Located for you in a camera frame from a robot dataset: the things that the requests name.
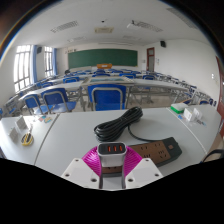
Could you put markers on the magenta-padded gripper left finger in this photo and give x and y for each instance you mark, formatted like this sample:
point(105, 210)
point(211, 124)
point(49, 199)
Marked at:
point(75, 171)

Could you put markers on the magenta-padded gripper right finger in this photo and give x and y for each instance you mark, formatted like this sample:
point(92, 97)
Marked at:
point(146, 171)

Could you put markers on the white charger block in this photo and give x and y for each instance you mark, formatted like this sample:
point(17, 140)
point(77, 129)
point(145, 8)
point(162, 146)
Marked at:
point(112, 156)

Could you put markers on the dark brown power strip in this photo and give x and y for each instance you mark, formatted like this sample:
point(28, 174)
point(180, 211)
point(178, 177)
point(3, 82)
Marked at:
point(156, 151)

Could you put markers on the yellow tape roll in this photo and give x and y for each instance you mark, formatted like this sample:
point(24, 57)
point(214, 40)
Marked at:
point(27, 140)

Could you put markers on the small white box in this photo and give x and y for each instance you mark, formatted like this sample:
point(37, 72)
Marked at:
point(21, 122)
point(197, 113)
point(188, 114)
point(13, 134)

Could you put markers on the green and white case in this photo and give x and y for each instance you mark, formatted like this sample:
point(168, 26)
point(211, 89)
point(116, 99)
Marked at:
point(179, 107)

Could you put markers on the blue classroom chairs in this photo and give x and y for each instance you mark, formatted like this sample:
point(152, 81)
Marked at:
point(56, 98)

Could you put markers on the desk with printed top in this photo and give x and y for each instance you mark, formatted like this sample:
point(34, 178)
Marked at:
point(106, 81)

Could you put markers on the red-brown door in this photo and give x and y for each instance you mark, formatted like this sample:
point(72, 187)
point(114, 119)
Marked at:
point(221, 100)

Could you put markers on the orange lectern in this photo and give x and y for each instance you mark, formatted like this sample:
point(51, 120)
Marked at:
point(104, 66)

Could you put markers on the brown door with window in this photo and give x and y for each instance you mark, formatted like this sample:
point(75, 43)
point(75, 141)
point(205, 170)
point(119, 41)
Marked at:
point(150, 60)

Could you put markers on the blue curtain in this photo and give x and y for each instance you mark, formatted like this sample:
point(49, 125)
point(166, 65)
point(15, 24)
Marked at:
point(34, 63)
point(54, 61)

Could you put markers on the narrow window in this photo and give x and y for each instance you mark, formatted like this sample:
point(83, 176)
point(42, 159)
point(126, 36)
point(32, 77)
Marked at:
point(48, 61)

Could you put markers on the large window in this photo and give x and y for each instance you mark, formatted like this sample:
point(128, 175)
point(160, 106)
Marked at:
point(22, 68)

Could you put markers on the green chalkboard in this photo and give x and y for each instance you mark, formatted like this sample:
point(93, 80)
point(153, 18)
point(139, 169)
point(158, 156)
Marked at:
point(103, 58)

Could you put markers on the ceiling light panels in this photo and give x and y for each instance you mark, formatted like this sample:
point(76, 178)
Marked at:
point(65, 26)

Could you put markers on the ceiling projector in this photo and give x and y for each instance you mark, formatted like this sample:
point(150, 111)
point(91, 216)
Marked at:
point(134, 25)

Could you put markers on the blue chair with metal frame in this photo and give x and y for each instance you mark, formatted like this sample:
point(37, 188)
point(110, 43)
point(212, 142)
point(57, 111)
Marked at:
point(106, 98)

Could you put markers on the black wall speaker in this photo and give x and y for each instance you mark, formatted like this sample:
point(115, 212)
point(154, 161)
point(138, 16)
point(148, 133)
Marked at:
point(163, 44)
point(39, 50)

